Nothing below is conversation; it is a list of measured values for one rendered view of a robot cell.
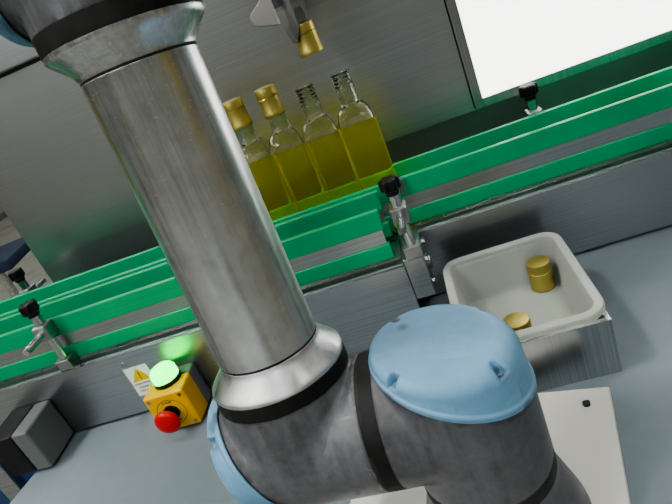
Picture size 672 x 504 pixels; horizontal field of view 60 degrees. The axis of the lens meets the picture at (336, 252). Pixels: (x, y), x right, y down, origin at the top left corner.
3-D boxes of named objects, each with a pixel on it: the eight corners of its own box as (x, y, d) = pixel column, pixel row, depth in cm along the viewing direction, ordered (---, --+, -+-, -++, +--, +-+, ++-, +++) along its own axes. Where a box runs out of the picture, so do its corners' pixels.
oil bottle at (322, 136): (378, 221, 101) (333, 105, 92) (378, 235, 96) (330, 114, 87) (347, 231, 102) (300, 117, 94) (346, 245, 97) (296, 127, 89)
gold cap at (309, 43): (326, 46, 85) (315, 16, 83) (319, 51, 82) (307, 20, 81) (305, 54, 87) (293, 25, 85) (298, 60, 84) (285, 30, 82)
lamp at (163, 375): (184, 367, 94) (175, 353, 92) (176, 385, 90) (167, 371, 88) (160, 374, 95) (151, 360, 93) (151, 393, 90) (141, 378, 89)
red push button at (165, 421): (178, 397, 89) (171, 412, 86) (190, 416, 91) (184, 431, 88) (155, 403, 90) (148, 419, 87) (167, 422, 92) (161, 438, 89)
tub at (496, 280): (567, 275, 89) (555, 226, 85) (624, 368, 69) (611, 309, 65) (456, 307, 92) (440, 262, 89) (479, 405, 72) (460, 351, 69)
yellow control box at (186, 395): (214, 394, 97) (193, 360, 94) (202, 426, 91) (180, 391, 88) (177, 404, 99) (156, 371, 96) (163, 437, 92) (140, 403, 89)
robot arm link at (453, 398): (573, 501, 43) (532, 363, 38) (401, 530, 47) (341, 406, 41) (539, 392, 54) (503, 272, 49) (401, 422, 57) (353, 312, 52)
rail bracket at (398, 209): (419, 221, 94) (394, 150, 88) (429, 272, 79) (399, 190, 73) (401, 227, 94) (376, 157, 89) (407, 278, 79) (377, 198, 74)
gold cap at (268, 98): (287, 107, 92) (275, 81, 90) (283, 113, 89) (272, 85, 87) (266, 115, 93) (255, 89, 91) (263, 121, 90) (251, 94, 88)
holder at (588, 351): (556, 262, 94) (546, 220, 90) (622, 371, 69) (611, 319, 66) (453, 292, 97) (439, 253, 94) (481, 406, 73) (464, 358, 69)
